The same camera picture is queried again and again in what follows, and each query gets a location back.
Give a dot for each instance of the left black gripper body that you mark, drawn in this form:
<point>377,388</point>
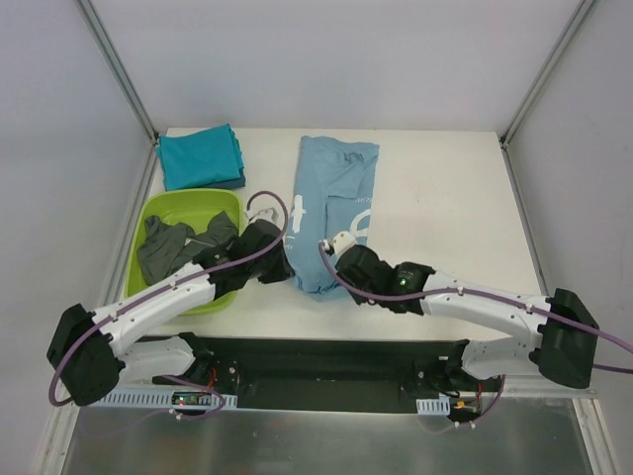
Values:
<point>276,264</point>

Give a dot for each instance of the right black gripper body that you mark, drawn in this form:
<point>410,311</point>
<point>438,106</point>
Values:
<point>347,267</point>

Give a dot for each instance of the light blue printed t-shirt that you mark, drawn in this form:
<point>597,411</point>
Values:
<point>333,192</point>

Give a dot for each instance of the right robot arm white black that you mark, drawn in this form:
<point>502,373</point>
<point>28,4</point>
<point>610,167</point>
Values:
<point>553,336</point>

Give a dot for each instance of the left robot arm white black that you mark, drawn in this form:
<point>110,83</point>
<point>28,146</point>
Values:
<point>91,352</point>

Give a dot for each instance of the folded dark teal t-shirt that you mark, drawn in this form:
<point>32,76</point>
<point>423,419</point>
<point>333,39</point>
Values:
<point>192,163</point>

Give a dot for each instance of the lime green plastic basin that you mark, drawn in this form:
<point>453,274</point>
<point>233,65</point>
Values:
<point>193,207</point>

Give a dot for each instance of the grey t-shirt in basin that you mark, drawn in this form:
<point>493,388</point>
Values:
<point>167,248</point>

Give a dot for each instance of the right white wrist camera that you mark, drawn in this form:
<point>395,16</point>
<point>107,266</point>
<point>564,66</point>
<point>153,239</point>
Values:
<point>343,241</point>

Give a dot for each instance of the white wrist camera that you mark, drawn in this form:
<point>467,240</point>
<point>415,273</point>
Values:
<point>269,214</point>
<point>343,241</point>

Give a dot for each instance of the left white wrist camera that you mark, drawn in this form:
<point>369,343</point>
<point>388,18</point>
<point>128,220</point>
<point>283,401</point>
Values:
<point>269,214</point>

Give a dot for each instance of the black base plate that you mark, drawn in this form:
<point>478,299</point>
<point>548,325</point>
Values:
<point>384,377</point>

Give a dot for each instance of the right white cable duct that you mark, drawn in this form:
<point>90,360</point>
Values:
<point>440,406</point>

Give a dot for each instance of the white cable duct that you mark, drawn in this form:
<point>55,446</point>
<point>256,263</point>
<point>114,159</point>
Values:
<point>169,398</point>
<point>440,406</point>

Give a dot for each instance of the left white cable duct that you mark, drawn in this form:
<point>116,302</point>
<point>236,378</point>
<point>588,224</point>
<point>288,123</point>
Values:
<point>169,398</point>

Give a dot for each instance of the left aluminium frame post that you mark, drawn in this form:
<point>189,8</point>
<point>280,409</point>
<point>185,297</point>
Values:
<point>107,48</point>

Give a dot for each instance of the aluminium frame post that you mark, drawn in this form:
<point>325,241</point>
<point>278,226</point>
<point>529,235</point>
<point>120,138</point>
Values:
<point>107,48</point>
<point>572,28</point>

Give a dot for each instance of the right aluminium frame post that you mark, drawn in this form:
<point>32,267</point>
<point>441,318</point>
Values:
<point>572,28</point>

